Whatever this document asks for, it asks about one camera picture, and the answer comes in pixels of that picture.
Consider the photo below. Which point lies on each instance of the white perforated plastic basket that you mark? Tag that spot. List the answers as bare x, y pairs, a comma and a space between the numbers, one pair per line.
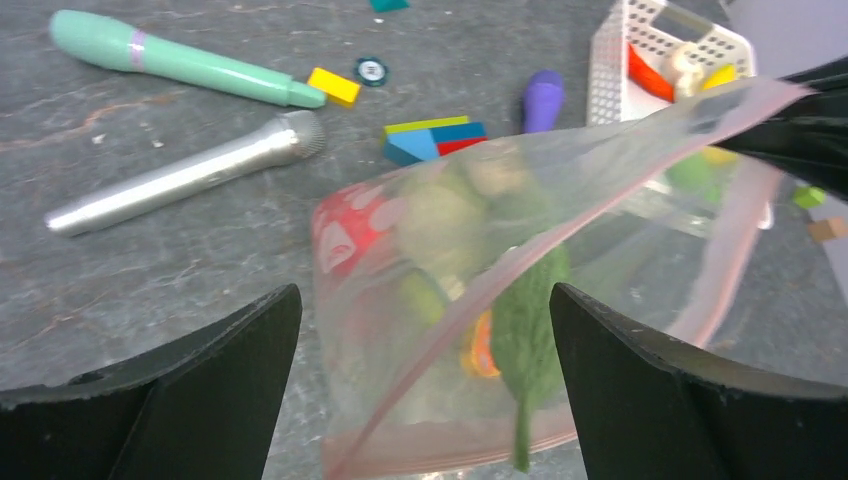
657, 31

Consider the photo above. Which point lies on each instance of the yellow small brick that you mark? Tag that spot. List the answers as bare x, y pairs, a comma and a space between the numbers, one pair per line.
337, 88

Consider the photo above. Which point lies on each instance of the clear polka dot zip bag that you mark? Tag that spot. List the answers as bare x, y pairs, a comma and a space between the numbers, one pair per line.
432, 282

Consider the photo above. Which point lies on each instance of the red toy apple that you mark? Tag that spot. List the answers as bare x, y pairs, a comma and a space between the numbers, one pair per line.
353, 231

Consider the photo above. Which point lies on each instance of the mint green toy microphone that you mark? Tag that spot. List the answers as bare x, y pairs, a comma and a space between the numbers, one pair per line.
113, 44

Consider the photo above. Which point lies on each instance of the small green cube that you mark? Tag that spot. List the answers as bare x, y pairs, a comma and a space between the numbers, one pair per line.
808, 197

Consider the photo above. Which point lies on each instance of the tan wooden cube right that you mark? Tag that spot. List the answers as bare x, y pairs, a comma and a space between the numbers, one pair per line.
828, 229

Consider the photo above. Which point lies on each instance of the white toy garlic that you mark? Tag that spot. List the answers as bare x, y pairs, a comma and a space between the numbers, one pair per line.
495, 173

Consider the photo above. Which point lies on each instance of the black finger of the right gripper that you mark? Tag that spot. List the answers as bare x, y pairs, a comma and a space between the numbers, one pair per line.
807, 139

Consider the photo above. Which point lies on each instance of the teal small block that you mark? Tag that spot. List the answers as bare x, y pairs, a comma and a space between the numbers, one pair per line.
383, 6

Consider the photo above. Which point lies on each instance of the yellow toy banana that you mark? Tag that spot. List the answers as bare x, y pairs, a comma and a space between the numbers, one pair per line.
721, 76

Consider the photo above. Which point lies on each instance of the orange round toy slice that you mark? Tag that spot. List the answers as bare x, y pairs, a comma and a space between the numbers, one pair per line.
476, 357

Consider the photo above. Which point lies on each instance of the short green toy gourd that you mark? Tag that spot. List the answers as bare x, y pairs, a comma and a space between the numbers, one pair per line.
696, 176

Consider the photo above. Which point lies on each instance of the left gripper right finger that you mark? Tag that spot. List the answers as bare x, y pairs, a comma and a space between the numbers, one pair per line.
649, 406

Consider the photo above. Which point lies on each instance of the silver toy microphone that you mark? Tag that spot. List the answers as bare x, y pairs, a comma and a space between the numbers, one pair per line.
286, 139

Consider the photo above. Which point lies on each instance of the blue red green brick stack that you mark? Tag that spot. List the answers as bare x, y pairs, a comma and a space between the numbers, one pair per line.
408, 143

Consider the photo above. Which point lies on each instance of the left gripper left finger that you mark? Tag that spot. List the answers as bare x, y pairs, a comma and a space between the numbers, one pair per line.
203, 406

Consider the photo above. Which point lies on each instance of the purple toy microphone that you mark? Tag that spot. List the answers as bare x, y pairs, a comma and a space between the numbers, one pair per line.
542, 101

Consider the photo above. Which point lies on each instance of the small round teal gear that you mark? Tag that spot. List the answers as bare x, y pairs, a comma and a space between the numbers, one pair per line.
371, 71

